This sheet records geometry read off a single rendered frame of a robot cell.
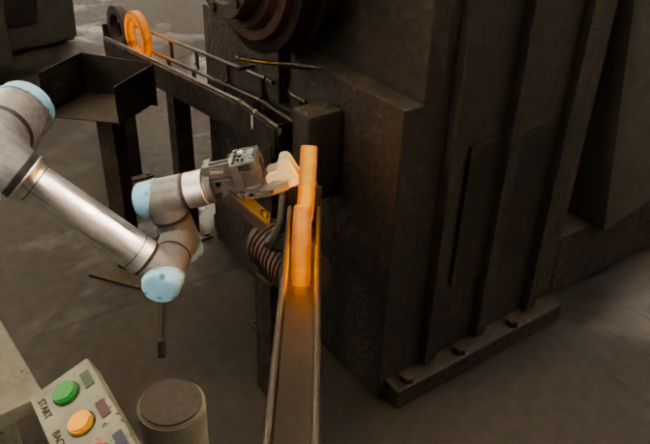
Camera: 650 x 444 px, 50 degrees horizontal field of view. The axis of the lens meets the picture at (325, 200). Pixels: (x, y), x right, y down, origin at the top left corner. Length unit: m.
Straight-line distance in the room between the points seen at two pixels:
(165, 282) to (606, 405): 1.32
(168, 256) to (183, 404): 0.28
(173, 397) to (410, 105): 0.77
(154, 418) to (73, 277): 1.30
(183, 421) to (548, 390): 1.19
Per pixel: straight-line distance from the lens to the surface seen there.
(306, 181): 1.33
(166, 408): 1.30
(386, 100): 1.56
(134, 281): 2.45
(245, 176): 1.38
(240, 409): 1.99
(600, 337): 2.39
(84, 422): 1.19
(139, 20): 2.62
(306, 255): 1.24
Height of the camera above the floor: 1.47
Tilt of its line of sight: 31 degrees down
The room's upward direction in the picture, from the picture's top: 2 degrees clockwise
